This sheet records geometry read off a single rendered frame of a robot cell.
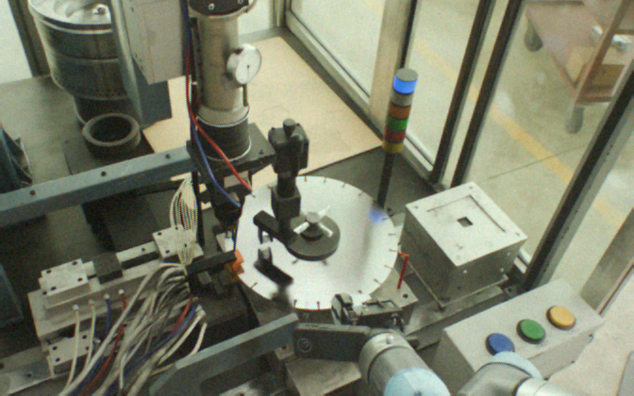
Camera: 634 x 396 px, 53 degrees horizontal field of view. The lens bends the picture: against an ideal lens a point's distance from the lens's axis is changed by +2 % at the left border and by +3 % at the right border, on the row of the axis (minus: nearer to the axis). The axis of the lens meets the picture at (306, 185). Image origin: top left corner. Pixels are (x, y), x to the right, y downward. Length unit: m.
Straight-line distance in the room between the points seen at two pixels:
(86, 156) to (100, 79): 0.24
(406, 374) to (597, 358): 1.68
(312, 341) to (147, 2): 0.51
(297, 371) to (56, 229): 0.67
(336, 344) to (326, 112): 1.00
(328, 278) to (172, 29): 0.53
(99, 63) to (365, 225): 0.74
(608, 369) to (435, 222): 1.20
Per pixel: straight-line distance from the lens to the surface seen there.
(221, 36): 0.81
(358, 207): 1.26
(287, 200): 1.02
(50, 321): 1.32
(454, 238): 1.32
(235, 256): 1.13
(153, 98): 1.00
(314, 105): 1.83
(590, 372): 2.37
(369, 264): 1.17
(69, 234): 1.53
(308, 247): 1.17
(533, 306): 1.27
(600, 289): 1.32
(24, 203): 1.20
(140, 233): 1.39
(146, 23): 0.84
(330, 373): 1.19
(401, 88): 1.26
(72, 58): 1.59
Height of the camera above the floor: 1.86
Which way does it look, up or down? 45 degrees down
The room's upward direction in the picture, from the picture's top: 4 degrees clockwise
